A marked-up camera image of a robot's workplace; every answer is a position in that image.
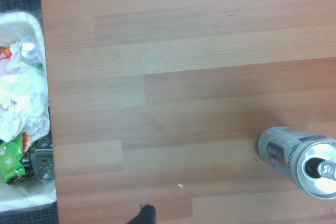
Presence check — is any white silver drink can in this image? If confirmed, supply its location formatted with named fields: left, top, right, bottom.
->
left=257, top=126, right=336, bottom=200

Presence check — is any green soda can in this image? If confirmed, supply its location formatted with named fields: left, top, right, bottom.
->
left=17, top=39, right=43, bottom=65

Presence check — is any green snack wrapper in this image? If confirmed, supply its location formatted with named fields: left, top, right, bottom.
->
left=0, top=132, right=33, bottom=184

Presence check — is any orange snack wrapper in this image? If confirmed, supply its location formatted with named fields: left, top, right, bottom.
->
left=0, top=45, right=13, bottom=61

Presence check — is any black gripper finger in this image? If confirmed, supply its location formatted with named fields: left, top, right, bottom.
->
left=128, top=204, right=157, bottom=224

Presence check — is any white plastic trash bin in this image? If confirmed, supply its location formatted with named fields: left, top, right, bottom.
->
left=0, top=10, right=57, bottom=213

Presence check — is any crumpled white paper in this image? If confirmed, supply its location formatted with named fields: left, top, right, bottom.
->
left=0, top=73, right=51, bottom=142

